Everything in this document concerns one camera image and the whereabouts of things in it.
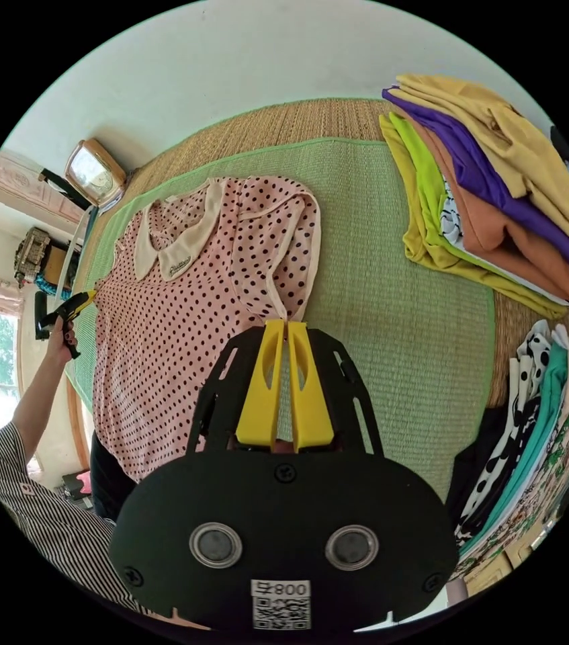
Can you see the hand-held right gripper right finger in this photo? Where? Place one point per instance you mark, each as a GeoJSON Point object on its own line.
{"type": "Point", "coordinates": [312, 413]}

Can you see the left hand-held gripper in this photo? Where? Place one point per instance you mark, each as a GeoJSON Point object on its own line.
{"type": "Point", "coordinates": [60, 313]}

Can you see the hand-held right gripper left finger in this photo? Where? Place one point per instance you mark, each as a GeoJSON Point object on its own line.
{"type": "Point", "coordinates": [259, 403]}

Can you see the pink polka dot short-sleeve shirt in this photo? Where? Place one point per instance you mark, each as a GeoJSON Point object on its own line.
{"type": "Point", "coordinates": [183, 322]}

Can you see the person's left forearm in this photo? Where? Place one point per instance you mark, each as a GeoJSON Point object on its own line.
{"type": "Point", "coordinates": [42, 393]}

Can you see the person's left hand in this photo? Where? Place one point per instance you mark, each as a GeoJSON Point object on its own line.
{"type": "Point", "coordinates": [57, 345]}

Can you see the bed with green woven mat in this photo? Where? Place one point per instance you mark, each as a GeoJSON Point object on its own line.
{"type": "Point", "coordinates": [395, 322]}

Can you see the wooden framed clock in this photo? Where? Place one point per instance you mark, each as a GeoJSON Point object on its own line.
{"type": "Point", "coordinates": [93, 172]}

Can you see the pile of printed folded clothes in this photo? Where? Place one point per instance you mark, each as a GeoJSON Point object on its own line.
{"type": "Point", "coordinates": [531, 433]}

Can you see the pile of plain folded clothes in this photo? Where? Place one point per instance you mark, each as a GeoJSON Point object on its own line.
{"type": "Point", "coordinates": [496, 201]}

